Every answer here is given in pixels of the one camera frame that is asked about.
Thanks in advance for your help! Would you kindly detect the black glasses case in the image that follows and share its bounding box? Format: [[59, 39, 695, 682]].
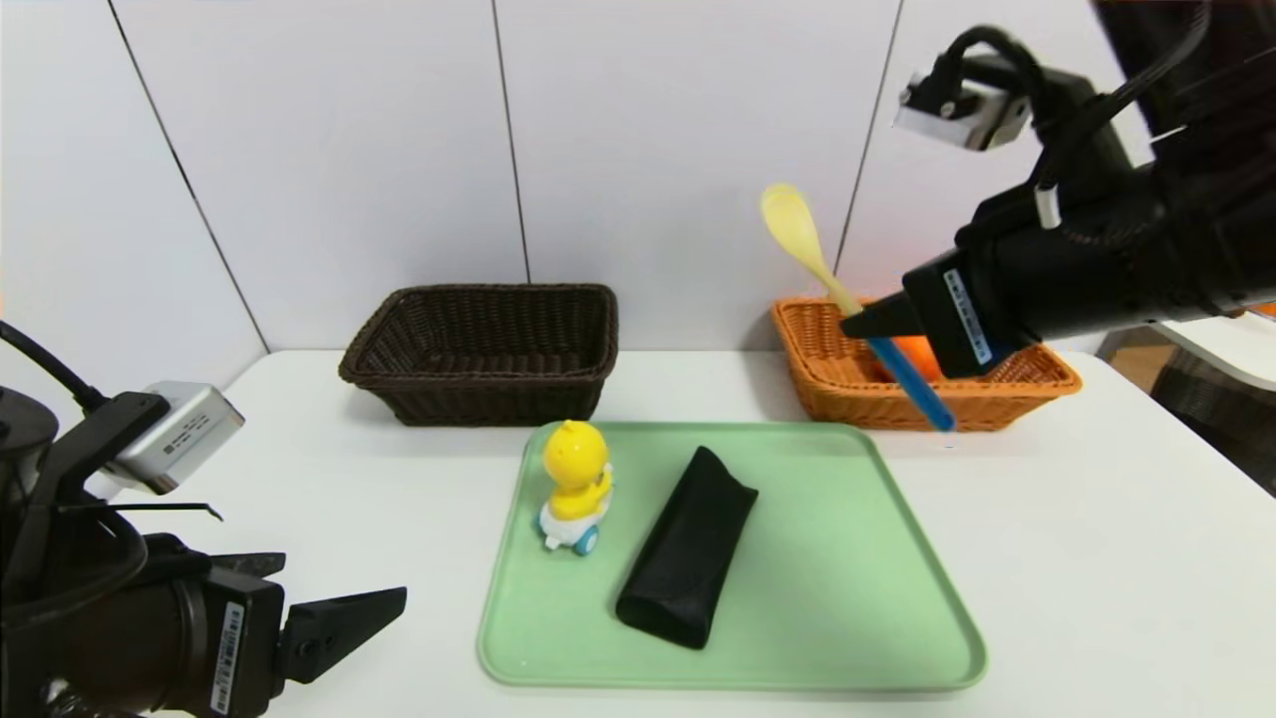
[[614, 446, 759, 650]]

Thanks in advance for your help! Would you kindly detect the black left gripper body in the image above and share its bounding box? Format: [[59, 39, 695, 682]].
[[59, 564, 286, 718]]

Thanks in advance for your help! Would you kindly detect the light green plastic tray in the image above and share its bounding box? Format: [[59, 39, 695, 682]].
[[477, 421, 988, 691]]

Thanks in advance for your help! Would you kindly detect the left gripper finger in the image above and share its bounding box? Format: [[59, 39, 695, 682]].
[[208, 551, 287, 578], [276, 586, 408, 685]]

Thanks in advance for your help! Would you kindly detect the dark brown wicker basket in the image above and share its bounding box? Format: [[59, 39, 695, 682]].
[[339, 284, 619, 428]]

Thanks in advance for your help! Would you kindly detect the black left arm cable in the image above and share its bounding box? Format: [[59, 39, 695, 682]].
[[0, 321, 106, 415]]

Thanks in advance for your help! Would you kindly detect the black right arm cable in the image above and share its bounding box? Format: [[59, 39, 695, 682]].
[[935, 0, 1212, 232]]

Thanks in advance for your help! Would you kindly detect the orange wicker basket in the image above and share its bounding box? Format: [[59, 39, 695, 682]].
[[771, 297, 1083, 432]]

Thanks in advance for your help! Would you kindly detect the dark grey woven bin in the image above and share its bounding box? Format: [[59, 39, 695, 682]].
[[1151, 351, 1276, 495]]

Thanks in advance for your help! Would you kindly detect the yellow duck toy car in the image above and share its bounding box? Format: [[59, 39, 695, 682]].
[[538, 419, 615, 556]]

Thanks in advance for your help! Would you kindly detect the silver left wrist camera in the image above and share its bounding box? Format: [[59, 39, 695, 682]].
[[105, 382, 245, 497]]

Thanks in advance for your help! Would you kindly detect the white side table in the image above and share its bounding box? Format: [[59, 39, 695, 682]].
[[1151, 314, 1276, 392]]

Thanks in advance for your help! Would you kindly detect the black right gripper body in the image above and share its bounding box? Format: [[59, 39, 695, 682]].
[[902, 221, 1142, 380]]

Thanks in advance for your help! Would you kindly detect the orange fruit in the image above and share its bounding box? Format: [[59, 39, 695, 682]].
[[877, 334, 945, 383]]

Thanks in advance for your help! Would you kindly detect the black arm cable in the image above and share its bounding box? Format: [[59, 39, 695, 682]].
[[935, 0, 1212, 232], [0, 321, 106, 415]]

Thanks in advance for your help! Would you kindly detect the wooden spoon blue handle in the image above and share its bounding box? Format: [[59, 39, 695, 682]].
[[761, 183, 958, 433]]

